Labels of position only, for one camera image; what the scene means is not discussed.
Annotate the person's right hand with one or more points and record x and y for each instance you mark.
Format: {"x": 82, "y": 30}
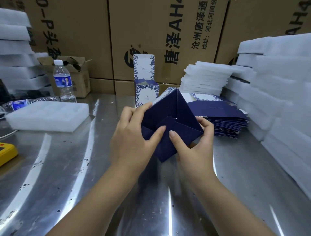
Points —
{"x": 194, "y": 155}

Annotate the person's left hand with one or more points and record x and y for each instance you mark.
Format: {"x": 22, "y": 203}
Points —
{"x": 128, "y": 143}

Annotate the person's right thumb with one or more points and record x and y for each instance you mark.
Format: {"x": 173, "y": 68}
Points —
{"x": 177, "y": 141}

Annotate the person's left thumb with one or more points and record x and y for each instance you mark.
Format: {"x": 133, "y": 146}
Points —
{"x": 154, "y": 137}

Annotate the navy blue folding paper box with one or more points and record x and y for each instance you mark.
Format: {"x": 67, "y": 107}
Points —
{"x": 175, "y": 114}

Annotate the person's right forearm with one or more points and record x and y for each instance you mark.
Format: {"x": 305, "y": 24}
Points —
{"x": 233, "y": 206}

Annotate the person's left forearm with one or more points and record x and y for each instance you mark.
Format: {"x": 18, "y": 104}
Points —
{"x": 97, "y": 201}

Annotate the stack of flat navy boxes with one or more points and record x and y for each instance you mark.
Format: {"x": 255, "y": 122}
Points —
{"x": 218, "y": 114}

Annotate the open blue white floral box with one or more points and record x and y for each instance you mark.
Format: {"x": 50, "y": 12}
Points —
{"x": 145, "y": 84}

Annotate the low brown cardboard carton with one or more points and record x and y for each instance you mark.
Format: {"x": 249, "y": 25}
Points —
{"x": 126, "y": 88}
{"x": 102, "y": 85}

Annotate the small stack of white foam sheets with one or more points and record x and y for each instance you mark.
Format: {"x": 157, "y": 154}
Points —
{"x": 206, "y": 77}

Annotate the small open cardboard box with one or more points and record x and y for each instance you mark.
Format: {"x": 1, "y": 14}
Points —
{"x": 77, "y": 77}

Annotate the large brown cardboard carton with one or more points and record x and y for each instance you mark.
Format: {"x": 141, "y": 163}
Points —
{"x": 262, "y": 21}
{"x": 73, "y": 31}
{"x": 167, "y": 36}

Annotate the tall stack of white foam pads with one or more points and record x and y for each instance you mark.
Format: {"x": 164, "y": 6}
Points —
{"x": 274, "y": 97}

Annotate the clear plastic water bottle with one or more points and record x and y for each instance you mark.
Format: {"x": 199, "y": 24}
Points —
{"x": 63, "y": 81}

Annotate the white foam tray insert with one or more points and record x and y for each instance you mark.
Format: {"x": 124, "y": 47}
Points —
{"x": 48, "y": 116}

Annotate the yellow device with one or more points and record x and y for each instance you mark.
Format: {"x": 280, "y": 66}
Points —
{"x": 6, "y": 152}

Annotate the stack of white foam blocks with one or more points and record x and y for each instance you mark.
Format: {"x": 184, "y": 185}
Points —
{"x": 17, "y": 48}

